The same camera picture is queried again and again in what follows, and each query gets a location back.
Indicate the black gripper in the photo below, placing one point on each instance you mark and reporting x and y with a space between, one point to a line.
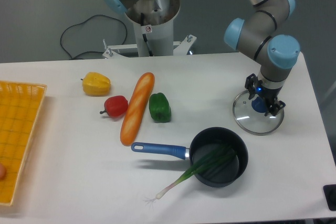
267 92

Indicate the glass pot lid blue knob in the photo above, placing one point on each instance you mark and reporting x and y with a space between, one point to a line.
250 115

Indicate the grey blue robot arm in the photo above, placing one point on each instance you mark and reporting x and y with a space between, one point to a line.
254 37

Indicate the dark blue saucepan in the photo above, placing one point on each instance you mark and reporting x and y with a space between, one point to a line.
212 135

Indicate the green spring onion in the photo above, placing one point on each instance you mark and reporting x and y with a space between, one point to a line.
214 164

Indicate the green bell pepper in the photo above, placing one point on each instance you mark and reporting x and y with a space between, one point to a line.
159 108

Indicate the black device at table edge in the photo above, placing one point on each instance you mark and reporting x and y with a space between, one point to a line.
330 196

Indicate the baguette bread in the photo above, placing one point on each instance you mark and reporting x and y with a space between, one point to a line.
134 114

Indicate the red bell pepper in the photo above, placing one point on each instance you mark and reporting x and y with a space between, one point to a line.
115 106

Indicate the yellow bell pepper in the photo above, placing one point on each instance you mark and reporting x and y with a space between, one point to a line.
96 84

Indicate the yellow woven basket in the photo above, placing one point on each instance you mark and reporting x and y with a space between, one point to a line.
20 107

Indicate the white pedestal base frame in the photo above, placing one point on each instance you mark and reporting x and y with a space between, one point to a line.
180 48

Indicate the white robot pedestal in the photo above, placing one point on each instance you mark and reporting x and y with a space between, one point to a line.
152 21

